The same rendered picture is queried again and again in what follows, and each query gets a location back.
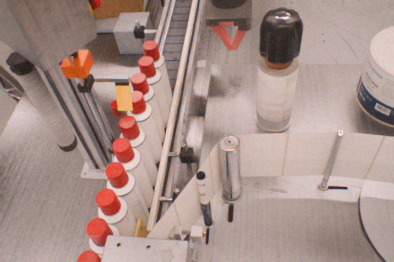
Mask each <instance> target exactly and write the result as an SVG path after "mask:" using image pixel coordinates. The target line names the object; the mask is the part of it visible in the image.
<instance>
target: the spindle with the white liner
mask: <svg viewBox="0 0 394 262"><path fill-rule="evenodd" d="M303 28H304V26H303V23H302V21H301V19H300V17H299V14H298V12H297V11H295V10H294V9H288V8H285V7H279V8H277V9H272V10H269V11H268V12H267V13H266V14H265V16H264V18H263V22H262V24H261V26H260V44H259V52H260V55H261V57H260V58H259V60H258V74H257V106H256V114H255V121H256V123H257V125H258V126H259V127H260V128H261V129H263V130H265V131H267V132H281V131H284V130H286V129H287V128H288V127H289V126H290V125H291V122H292V114H293V104H294V96H295V92H296V84H297V75H298V70H299V59H298V58H297V57H298V56H299V54H300V50H301V46H302V38H303V33H304V32H303Z"/></svg>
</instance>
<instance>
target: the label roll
mask: <svg viewBox="0 0 394 262"><path fill-rule="evenodd" d="M356 99H357V102H358V104H359V105H360V107H361V109H362V110H363V111H364V112H365V113H366V114H367V115H369V116H371V117H372V118H374V119H375V120H376V121H377V122H380V123H382V124H384V125H387V126H390V127H393V128H394V26H391V27H388V28H386V29H384V30H382V31H380V32H378V33H377V34H376V35H375V36H374V37H373V39H372V41H371V44H370V46H369V50H368V53H367V57H366V60H365V63H364V66H363V69H362V72H361V75H360V79H359V81H358V85H357V87H356Z"/></svg>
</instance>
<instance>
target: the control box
mask: <svg viewBox="0 0 394 262"><path fill-rule="evenodd" d="M97 30H98V29H97V26H96V24H95V20H94V15H93V11H92V8H91V6H90V4H89V2H88V0H0V41H2V42H3V43H4V44H6V45H7V46H9V47H10V48H11V49H13V50H15V51H16V52H17V53H19V54H20V55H21V56H23V57H25V59H27V60H28V61H29V62H31V63H32V64H34V65H35V66H37V67H38V68H39V69H41V70H42V71H44V72H46V71H49V70H50V69H51V68H53V67H54V66H55V65H57V64H58V63H59V62H61V61H62V60H64V59H65V58H66V57H69V56H70V55H71V54H73V53H75V52H76V51H77V50H79V49H80V48H82V47H83V46H85V45H86V44H88V43H89V42H91V41H92V40H93V39H95V38H96V37H97V33H96V31H97Z"/></svg>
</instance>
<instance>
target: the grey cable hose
mask: <svg viewBox="0 0 394 262"><path fill-rule="evenodd" d="M6 63H7V64H8V65H9V66H10V69H11V72H12V73H14V74H15V76H16V78H17V79H18V81H19V83H20V84H21V85H22V87H23V89H24V90H25V92H26V94H27V95H28V97H29V98H30V100H31V101H32V103H33V104H34V106H35V108H36V109H37V111H38V113H39V114H40V116H41V117H42V119H43V120H44V122H45V124H46V125H47V127H48V129H49V130H50V132H51V134H52V135H53V137H54V138H55V140H56V142H57V145H58V147H59V148H60V149H61V150H62V151H64V152H69V151H72V150H74V149H75V148H76V147H77V144H78V142H77V138H76V137H75V135H74V134H73V133H72V131H71V130H70V128H69V126H68V124H67V123H66V120H65V118H64V117H63V115H62V113H61V112H60V110H59V108H58V106H57V104H56V102H55V100H54V99H53V97H52V95H51V94H50V92H49V90H48V88H47V86H46V85H45V83H44V81H43V79H42V77H41V75H40V74H39V72H38V70H37V69H36V67H35V65H34V64H32V63H31V62H29V61H28V60H27V59H25V57H23V56H21V55H20V54H19V53H17V52H14V53H12V54H10V55H9V58H8V59H7V60H6Z"/></svg>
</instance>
